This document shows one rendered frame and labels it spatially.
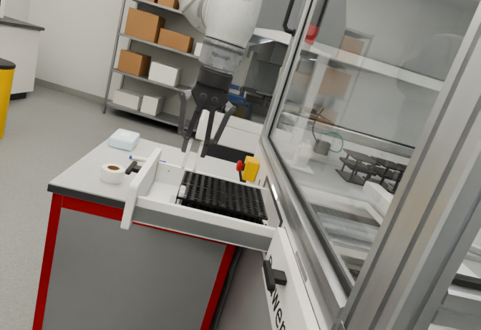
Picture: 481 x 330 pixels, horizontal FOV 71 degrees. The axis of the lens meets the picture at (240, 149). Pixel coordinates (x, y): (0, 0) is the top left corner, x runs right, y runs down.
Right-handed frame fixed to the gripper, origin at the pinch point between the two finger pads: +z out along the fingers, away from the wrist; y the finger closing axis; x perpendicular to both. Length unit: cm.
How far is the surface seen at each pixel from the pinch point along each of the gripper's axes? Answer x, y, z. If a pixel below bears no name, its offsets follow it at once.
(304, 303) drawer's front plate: -34.5, 22.0, 6.3
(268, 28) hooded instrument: 85, 16, -40
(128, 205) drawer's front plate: -9.2, -10.0, 11.8
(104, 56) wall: 438, -166, 33
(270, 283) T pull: -29.3, 17.9, 8.0
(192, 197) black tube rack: -2.2, 2.8, 9.5
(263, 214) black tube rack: -0.7, 20.5, 9.7
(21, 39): 332, -223, 31
